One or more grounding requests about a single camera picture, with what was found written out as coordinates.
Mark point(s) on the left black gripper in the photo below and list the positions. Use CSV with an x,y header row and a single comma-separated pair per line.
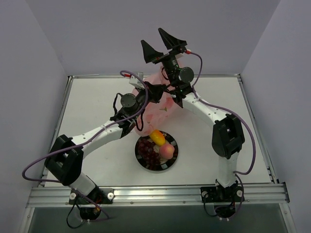
x,y
158,90

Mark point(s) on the aluminium front rail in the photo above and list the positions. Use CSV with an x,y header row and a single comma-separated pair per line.
x,y
258,193

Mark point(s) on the orange fake fruit slice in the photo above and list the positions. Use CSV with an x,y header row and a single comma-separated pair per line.
x,y
157,137

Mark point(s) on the round plate dark rim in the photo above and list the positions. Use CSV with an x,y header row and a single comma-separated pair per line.
x,y
165,164

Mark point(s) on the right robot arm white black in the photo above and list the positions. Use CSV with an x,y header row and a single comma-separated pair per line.
x,y
227,132

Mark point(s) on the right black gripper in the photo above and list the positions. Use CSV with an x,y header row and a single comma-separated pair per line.
x,y
168,54

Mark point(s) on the fake peach pink yellow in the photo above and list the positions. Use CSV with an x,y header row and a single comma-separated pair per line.
x,y
166,151

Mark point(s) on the pink plastic bag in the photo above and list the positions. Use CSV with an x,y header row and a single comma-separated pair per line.
x,y
156,113

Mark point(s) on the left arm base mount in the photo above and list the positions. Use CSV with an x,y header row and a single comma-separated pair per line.
x,y
99,196

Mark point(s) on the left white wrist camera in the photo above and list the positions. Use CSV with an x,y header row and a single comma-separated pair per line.
x,y
136,80

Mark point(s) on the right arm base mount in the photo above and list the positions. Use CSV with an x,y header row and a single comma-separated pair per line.
x,y
219,194

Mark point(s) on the red fake grape bunch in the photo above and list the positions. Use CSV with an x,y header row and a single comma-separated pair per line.
x,y
150,155

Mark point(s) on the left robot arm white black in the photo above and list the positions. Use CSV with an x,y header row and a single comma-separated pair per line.
x,y
67,154

